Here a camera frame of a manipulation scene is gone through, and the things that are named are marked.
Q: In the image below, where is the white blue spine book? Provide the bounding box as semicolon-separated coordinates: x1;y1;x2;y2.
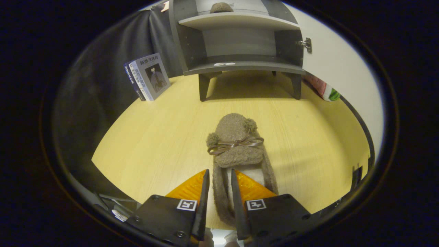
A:
128;59;153;102

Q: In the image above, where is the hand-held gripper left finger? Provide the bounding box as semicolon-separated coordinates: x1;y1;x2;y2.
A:
125;169;210;247

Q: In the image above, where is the brown fuzzy shoe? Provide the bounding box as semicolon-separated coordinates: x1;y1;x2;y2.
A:
206;113;279;227
210;2;234;13

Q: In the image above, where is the black backdrop cloth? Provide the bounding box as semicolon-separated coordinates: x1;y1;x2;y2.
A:
51;3;184;206

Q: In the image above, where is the grey shoe cabinet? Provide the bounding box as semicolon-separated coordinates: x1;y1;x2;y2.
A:
170;0;312;102

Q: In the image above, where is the pink and green striped item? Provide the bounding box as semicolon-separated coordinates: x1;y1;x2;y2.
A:
304;74;341;102

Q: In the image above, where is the metal door hinge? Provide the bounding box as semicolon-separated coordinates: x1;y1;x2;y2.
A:
298;37;312;54

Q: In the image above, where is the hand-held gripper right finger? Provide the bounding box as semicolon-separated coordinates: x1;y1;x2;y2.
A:
230;168;321;246

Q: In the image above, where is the white book portrait cover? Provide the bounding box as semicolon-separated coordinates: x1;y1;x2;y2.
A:
138;52;171;102

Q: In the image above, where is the dark blue book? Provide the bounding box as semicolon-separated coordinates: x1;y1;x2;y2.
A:
124;62;146;102

